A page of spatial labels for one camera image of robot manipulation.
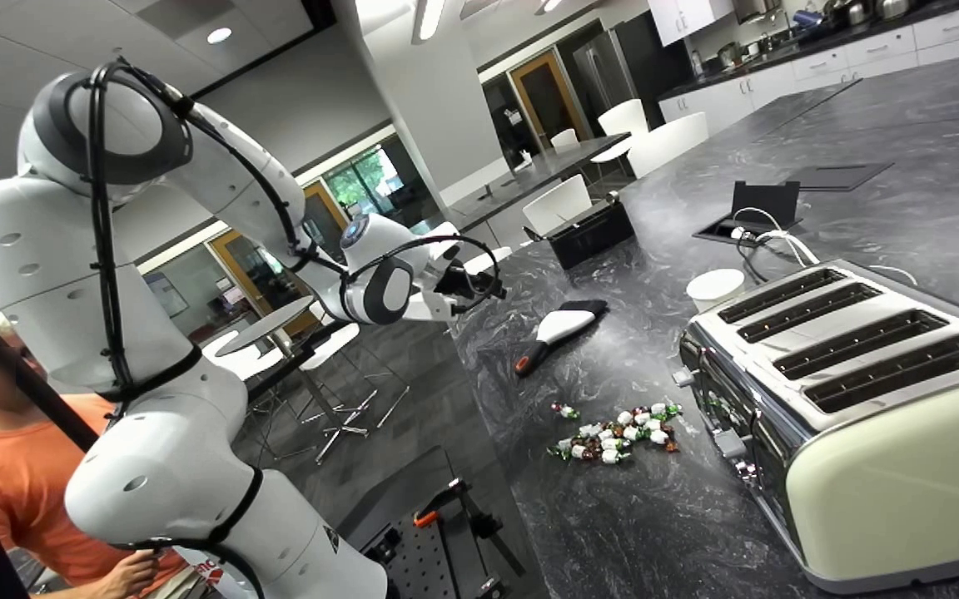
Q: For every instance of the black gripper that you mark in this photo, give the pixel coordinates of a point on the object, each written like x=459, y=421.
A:
x=456, y=282

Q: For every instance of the white green candy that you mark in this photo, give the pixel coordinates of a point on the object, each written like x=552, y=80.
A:
x=564, y=412
x=610, y=454
x=630, y=435
x=588, y=429
x=658, y=437
x=658, y=406
x=580, y=450
x=623, y=416
x=559, y=447

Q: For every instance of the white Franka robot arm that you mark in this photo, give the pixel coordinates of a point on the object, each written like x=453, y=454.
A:
x=156, y=477

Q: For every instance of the white chair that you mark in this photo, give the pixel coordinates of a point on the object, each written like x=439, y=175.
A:
x=558, y=203
x=331, y=348
x=623, y=118

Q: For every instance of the long dark table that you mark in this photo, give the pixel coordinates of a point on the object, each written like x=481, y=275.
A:
x=533, y=179

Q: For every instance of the metal star table base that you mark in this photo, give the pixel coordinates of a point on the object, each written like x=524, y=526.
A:
x=357, y=421

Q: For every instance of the wooden door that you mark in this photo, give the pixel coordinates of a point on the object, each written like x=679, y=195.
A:
x=547, y=98

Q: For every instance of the white paper cup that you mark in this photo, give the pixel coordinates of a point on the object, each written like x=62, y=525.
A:
x=715, y=286

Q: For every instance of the white round table top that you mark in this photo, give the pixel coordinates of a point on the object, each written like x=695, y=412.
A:
x=269, y=326

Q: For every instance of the white power plug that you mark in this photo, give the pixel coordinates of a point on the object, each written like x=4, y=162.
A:
x=738, y=233

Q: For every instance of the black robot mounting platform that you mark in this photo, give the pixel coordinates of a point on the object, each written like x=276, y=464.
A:
x=435, y=560

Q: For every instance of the open black table outlet box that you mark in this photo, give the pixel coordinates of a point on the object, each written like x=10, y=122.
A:
x=767, y=196

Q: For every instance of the closed black outlet cover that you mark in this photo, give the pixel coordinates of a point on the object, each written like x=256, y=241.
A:
x=837, y=175

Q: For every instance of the round ceiling light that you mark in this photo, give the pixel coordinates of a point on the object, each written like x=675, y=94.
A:
x=216, y=33

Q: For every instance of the cream four-slot toaster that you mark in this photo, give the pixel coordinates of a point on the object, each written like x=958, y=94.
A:
x=868, y=445

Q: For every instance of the white kitchen counter cabinets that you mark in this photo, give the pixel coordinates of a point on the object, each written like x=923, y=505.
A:
x=835, y=69

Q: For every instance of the steel pot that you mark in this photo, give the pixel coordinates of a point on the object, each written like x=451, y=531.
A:
x=857, y=13

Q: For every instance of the black diagonal pole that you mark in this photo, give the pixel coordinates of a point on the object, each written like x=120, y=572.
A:
x=15, y=372

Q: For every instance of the person in orange shirt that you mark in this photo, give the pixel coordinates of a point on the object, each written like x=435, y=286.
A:
x=15, y=477

